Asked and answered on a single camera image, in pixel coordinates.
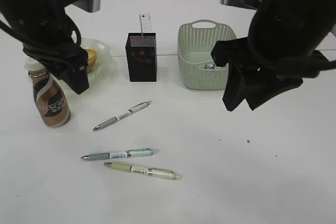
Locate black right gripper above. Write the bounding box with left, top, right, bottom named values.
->
left=211, top=37, right=335, bottom=111

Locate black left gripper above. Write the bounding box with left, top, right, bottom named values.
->
left=23, top=43, right=89, bottom=94

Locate golden bread roll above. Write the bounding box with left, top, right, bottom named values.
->
left=85, top=49, right=97, bottom=72

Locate brown Nescafe coffee bottle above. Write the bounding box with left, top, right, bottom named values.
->
left=25, top=57, right=71, bottom=128

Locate paper ball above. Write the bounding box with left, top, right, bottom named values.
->
left=204, top=64, right=217, bottom=70

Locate grey pen across ruler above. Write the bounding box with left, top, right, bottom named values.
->
left=92, top=101, right=152, bottom=132

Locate clear plastic ruler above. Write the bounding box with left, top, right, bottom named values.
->
left=139, top=13, right=152, bottom=34

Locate blue grip pen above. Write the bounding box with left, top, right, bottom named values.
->
left=81, top=148, right=159, bottom=161

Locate beige grip pen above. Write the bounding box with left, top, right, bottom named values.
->
left=103, top=162, right=181, bottom=180

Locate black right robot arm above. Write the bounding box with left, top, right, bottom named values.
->
left=211, top=0, right=335, bottom=111

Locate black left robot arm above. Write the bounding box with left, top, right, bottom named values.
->
left=1, top=0, right=89, bottom=94

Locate pale green glass plate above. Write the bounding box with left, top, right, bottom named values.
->
left=81, top=38, right=112, bottom=80

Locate black mesh pen holder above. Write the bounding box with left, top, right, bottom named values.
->
left=125, top=33, right=158, bottom=82

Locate green plastic basket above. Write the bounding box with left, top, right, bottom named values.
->
left=177, top=19, right=236, bottom=90

